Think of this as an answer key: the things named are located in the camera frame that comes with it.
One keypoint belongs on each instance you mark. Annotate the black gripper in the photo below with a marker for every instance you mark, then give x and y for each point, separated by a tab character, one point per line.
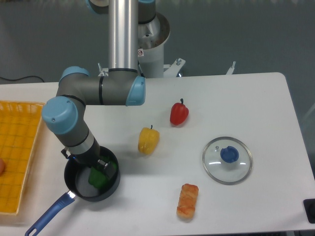
91	159

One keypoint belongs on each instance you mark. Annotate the green bell pepper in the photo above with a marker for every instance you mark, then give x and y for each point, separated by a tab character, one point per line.
99	180

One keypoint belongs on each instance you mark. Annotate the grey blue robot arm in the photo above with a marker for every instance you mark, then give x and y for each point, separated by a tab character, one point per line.
64	114

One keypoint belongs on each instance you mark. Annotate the yellow bell pepper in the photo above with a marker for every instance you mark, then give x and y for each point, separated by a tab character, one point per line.
148	140

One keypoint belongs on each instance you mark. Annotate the orange toy bread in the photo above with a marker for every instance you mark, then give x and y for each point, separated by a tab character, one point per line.
187	201

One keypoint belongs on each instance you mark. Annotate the red bell pepper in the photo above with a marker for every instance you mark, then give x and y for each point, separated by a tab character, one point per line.
179	113

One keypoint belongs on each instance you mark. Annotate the yellow woven basket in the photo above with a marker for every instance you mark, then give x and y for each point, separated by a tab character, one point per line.
20	124

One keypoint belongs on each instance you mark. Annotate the orange object in basket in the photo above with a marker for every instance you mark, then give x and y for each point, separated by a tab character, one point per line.
2	165

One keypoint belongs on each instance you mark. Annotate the glass lid blue knob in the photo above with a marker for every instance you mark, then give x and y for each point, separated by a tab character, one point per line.
227	160

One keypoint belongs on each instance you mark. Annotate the black device at table edge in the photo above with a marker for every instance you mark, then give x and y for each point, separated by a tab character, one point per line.
309	206

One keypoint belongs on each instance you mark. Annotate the black pot blue handle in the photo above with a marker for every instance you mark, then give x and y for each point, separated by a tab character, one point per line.
76	179

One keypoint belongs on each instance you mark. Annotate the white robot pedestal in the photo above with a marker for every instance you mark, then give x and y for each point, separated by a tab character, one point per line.
152	37

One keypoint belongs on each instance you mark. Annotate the white right table bracket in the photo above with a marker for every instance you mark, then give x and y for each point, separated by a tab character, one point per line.
231	69

